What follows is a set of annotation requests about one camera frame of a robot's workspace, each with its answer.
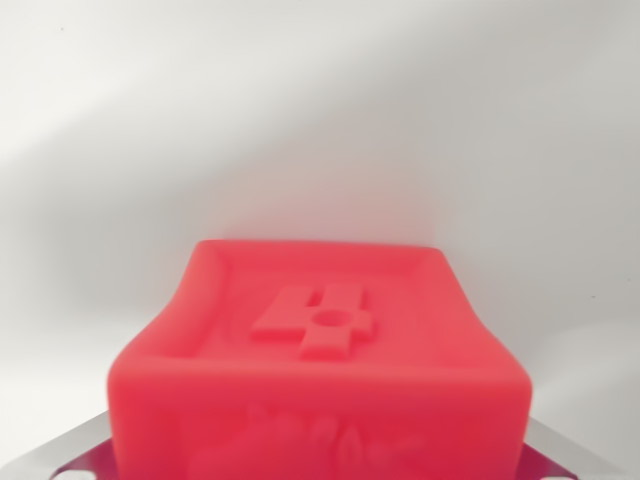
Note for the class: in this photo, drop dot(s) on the gripper right finger with black rubber pad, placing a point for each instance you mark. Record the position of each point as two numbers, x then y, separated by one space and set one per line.
545 455

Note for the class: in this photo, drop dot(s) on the gripper left finger with black rubber pad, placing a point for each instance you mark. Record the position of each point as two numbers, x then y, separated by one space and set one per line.
85 445

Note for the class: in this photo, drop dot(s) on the red embossed soft cube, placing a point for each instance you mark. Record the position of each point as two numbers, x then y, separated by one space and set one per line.
320 390

